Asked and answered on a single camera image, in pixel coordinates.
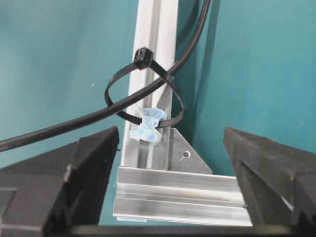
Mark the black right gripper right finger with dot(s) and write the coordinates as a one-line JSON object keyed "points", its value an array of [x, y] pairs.
{"points": [[277, 182]]}

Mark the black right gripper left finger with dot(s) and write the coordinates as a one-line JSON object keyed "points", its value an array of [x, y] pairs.
{"points": [[57, 189]]}

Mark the black zip tie loop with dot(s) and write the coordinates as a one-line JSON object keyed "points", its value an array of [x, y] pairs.
{"points": [[144, 58]]}

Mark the blue tape on frame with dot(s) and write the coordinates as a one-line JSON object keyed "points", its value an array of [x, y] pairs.
{"points": [[147, 130]]}

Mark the aluminium extrusion frame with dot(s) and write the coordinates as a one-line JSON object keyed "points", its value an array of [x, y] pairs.
{"points": [[168, 181]]}

